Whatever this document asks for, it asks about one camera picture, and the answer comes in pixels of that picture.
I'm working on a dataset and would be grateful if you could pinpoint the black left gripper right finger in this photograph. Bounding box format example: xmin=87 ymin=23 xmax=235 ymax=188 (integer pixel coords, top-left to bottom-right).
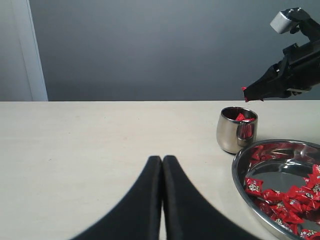
xmin=162 ymin=155 xmax=257 ymax=240

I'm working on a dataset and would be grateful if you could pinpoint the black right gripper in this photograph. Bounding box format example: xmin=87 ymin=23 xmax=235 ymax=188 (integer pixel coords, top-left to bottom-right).
xmin=246 ymin=41 xmax=320 ymax=102

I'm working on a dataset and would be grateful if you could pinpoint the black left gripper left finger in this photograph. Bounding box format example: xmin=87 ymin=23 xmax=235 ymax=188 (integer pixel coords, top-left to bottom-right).
xmin=74 ymin=155 xmax=162 ymax=240

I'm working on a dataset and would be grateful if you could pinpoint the red candy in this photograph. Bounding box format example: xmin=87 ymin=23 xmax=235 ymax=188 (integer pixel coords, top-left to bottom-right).
xmin=241 ymin=86 xmax=249 ymax=103
xmin=235 ymin=113 xmax=256 ymax=123
xmin=244 ymin=177 xmax=263 ymax=197

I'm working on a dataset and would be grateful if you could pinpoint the stainless steel cup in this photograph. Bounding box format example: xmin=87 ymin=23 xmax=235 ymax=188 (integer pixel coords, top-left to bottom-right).
xmin=216 ymin=106 xmax=258 ymax=154

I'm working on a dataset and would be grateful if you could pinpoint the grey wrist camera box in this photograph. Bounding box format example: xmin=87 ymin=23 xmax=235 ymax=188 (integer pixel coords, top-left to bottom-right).
xmin=269 ymin=7 xmax=313 ymax=35

